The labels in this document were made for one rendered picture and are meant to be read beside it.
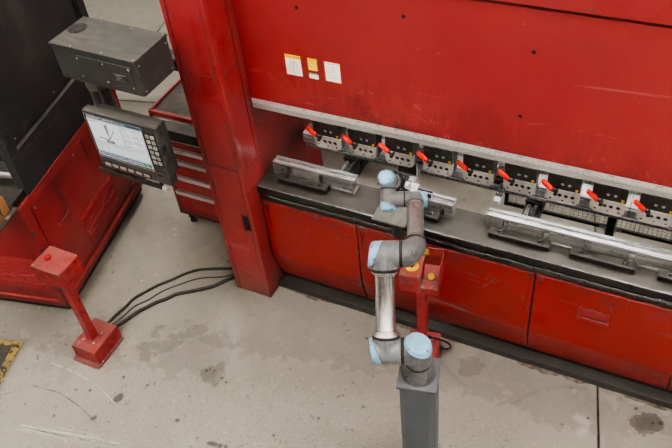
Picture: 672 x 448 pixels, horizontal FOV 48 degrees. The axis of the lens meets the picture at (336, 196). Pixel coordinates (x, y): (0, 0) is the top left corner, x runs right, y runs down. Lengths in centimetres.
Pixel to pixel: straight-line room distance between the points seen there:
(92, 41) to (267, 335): 203
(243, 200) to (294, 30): 110
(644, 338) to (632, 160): 102
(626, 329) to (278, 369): 191
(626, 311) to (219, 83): 224
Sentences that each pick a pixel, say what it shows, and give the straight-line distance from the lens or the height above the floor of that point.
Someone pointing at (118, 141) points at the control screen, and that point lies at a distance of 386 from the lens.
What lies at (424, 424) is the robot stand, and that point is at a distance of 370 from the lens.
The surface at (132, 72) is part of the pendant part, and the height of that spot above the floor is 188.
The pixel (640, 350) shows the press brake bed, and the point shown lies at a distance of 414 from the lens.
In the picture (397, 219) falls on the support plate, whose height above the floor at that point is 100.
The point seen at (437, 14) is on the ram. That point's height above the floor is 205.
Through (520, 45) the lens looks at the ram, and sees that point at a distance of 322.
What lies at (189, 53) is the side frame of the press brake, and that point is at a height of 177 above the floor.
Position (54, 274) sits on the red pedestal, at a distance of 428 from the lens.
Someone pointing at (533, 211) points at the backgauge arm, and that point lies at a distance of 406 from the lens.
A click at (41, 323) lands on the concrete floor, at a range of 521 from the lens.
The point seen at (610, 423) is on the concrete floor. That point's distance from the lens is 437.
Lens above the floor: 368
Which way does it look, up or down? 43 degrees down
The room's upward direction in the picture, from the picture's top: 7 degrees counter-clockwise
